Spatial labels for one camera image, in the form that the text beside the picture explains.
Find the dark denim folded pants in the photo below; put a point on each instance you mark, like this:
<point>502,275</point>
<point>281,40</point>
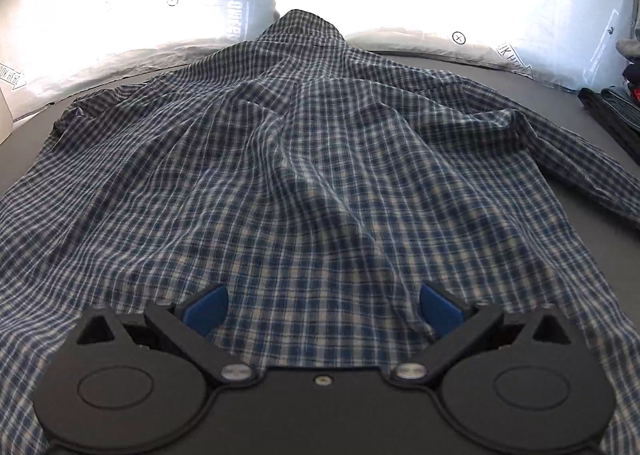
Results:
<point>620,105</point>

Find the red folded garment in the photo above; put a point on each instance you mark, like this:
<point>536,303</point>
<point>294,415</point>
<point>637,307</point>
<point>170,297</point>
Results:
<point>635,94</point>

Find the blue plaid shirt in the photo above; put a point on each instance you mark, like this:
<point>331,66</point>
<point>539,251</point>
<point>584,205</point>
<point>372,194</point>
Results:
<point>300,160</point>

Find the black folded garment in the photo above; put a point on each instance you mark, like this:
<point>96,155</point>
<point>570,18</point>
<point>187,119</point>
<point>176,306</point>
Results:
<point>607,127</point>

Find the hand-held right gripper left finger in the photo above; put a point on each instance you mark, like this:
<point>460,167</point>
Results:
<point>205,312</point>

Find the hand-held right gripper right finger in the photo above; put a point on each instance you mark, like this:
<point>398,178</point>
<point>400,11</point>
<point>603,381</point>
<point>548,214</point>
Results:
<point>442,310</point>

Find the floral grey folded garment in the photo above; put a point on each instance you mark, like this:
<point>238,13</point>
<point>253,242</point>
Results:
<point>631,47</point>

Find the white carrot print curtain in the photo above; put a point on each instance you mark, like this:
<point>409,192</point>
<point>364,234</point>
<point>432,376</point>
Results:
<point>125,10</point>

